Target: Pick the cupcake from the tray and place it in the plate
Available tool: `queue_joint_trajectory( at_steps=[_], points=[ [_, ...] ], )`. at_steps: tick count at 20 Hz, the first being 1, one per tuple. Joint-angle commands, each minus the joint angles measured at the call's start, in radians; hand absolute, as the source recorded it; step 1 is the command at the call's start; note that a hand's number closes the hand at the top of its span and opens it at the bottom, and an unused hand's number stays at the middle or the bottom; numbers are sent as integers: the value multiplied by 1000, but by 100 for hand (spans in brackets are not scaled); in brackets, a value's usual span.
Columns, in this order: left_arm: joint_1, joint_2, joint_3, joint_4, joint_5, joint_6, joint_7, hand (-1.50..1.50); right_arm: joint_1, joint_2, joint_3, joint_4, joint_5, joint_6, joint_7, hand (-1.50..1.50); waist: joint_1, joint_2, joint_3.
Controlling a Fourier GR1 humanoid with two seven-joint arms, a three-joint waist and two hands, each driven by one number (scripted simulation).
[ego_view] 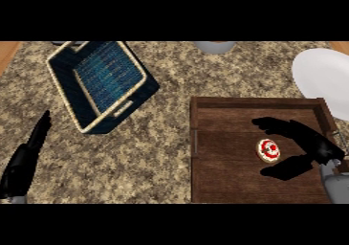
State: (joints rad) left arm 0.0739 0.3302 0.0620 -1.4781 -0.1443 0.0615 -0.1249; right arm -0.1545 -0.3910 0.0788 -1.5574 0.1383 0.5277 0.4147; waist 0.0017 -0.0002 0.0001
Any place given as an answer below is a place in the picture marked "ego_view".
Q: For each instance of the grey round container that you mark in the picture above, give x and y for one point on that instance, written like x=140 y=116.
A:
x=215 y=46

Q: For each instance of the brown wooden tray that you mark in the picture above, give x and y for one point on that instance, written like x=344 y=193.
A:
x=257 y=153

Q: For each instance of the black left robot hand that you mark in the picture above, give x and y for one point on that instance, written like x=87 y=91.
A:
x=20 y=162

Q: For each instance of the red and white cupcake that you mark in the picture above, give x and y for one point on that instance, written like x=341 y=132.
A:
x=268 y=150

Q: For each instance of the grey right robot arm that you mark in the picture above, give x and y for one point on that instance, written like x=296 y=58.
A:
x=341 y=185

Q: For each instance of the dark blue woven basket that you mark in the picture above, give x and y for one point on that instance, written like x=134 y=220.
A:
x=104 y=83

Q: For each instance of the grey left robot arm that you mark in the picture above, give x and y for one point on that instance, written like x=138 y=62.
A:
x=17 y=200

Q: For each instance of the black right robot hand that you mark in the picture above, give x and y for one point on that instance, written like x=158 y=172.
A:
x=304 y=140

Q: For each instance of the white plate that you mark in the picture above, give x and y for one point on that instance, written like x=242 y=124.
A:
x=329 y=79

